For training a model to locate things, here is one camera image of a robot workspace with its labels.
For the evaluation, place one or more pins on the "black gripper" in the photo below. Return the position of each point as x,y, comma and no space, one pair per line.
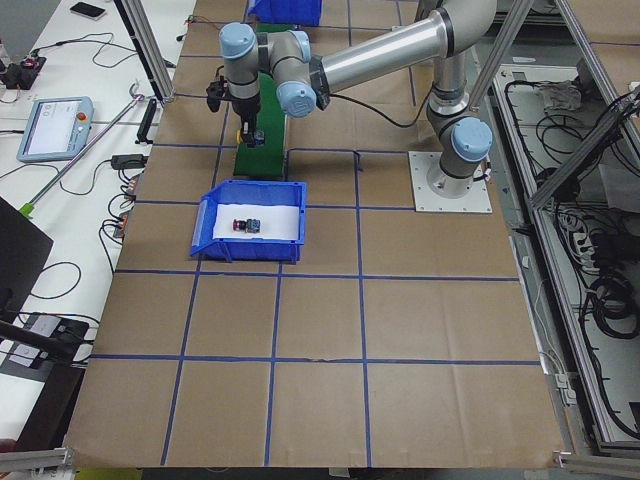
246,109

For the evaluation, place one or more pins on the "yellow push button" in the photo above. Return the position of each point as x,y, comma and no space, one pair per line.
252,139

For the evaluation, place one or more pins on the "red push button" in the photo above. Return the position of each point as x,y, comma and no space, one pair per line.
249,226

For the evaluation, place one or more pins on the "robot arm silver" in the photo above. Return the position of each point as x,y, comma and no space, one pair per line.
442,33

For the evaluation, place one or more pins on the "green conveyor belt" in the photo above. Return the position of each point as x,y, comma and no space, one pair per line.
260,154

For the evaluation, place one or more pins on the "blue bin left side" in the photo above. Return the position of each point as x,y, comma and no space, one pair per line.
268,193

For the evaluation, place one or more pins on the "blue bin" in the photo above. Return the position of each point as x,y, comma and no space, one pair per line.
299,12
268,193

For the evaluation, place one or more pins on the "white foam pad left bin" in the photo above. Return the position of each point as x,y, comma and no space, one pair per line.
279,222

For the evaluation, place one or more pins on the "blue bin right side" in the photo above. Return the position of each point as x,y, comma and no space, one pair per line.
299,12

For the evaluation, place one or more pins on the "grabber stick tool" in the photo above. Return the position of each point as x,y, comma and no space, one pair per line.
27,208

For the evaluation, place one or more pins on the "black power adapter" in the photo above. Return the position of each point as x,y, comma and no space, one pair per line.
128,161

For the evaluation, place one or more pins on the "teach pendant tablet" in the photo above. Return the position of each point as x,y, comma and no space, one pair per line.
56,129

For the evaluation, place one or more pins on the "black smartphone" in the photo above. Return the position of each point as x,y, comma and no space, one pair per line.
87,10

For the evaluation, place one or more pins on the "black monitor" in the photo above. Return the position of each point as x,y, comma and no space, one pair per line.
24,252

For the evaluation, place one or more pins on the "aluminium frame post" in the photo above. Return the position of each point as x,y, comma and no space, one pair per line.
149,52

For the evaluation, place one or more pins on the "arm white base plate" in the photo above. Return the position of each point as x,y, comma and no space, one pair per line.
435,192

